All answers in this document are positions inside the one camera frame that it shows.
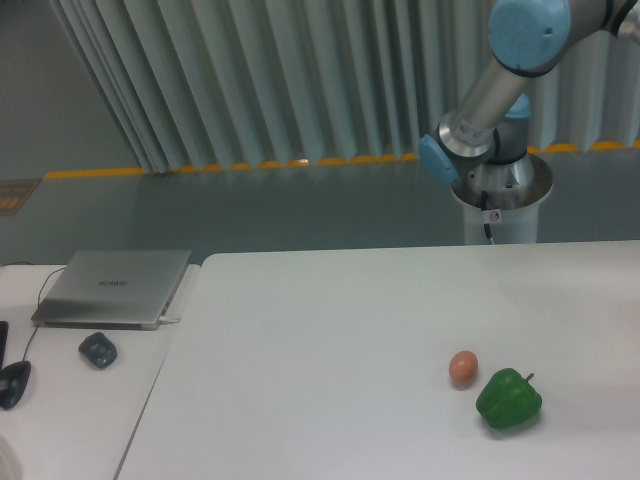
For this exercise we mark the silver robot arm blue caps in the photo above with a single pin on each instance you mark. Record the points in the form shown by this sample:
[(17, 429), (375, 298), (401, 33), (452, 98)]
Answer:
[(527, 40)]

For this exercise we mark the green bell pepper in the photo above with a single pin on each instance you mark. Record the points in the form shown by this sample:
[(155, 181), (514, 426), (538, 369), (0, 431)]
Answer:
[(508, 400)]

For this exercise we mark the brown egg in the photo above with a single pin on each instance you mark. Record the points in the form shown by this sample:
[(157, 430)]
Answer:
[(463, 368)]

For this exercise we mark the pleated grey curtain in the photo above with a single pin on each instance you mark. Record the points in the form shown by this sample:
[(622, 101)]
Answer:
[(214, 84)]

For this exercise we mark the silver closed laptop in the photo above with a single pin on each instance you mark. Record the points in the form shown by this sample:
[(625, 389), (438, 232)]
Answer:
[(120, 289)]

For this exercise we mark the black device at left edge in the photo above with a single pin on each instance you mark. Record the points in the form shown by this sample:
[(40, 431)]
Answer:
[(4, 328)]

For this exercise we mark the black computer mouse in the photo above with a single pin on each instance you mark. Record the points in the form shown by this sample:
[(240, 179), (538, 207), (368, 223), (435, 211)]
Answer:
[(14, 380)]

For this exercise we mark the white cylindrical robot pedestal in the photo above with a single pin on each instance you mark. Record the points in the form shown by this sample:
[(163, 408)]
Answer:
[(501, 203)]

